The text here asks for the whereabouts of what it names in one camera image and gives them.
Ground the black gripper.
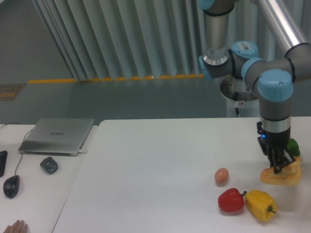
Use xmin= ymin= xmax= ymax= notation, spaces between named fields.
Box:
xmin=257 ymin=121 xmax=296 ymax=174

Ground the triangular golden puff bread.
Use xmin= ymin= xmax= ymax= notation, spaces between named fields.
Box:
xmin=260 ymin=156 xmax=302 ymax=186

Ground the black computer mouse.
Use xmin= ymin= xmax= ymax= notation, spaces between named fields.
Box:
xmin=3 ymin=175 xmax=20 ymax=199

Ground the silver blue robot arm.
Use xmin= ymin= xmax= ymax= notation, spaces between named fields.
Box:
xmin=198 ymin=0 xmax=311 ymax=173

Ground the person's hand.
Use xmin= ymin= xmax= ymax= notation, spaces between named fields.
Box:
xmin=3 ymin=220 xmax=29 ymax=233

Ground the green bell pepper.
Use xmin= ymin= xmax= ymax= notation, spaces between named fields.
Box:
xmin=287 ymin=138 xmax=300 ymax=157

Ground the yellow bell pepper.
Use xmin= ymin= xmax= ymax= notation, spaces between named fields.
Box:
xmin=244 ymin=189 xmax=278 ymax=222

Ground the brown egg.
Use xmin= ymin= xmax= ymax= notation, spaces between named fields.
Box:
xmin=214 ymin=167 xmax=229 ymax=183

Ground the red bell pepper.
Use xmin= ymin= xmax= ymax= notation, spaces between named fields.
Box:
xmin=218 ymin=188 xmax=247 ymax=213

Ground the grey folding curtain screen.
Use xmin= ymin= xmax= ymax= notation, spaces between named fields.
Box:
xmin=33 ymin=0 xmax=311 ymax=82

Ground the silver closed laptop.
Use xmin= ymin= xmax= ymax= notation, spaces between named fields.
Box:
xmin=18 ymin=118 xmax=95 ymax=156

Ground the small black case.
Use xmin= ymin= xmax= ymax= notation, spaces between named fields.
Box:
xmin=40 ymin=157 xmax=59 ymax=175

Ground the black keyboard edge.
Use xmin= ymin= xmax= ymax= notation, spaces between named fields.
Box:
xmin=0 ymin=150 xmax=8 ymax=177

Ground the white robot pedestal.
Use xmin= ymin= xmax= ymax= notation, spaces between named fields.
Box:
xmin=220 ymin=75 xmax=259 ymax=117

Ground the black pedestal cable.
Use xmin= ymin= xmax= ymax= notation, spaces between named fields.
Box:
xmin=234 ymin=91 xmax=242 ymax=118

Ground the black mouse cable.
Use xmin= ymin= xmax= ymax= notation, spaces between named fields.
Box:
xmin=0 ymin=122 xmax=36 ymax=176

